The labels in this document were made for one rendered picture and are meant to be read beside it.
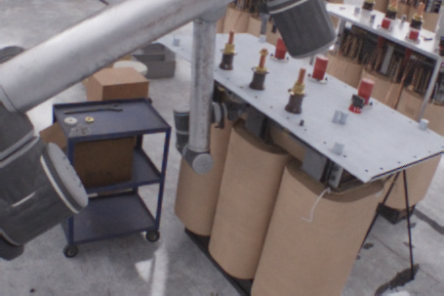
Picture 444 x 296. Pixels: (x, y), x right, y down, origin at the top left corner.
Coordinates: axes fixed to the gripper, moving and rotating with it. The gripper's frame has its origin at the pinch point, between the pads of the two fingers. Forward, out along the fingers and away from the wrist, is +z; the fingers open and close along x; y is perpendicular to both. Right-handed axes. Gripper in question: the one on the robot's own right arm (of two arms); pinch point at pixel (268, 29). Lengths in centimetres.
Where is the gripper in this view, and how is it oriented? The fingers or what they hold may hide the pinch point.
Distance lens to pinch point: 222.3
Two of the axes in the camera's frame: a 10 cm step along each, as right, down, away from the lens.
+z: -1.8, 8.9, 4.2
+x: 6.7, -2.0, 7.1
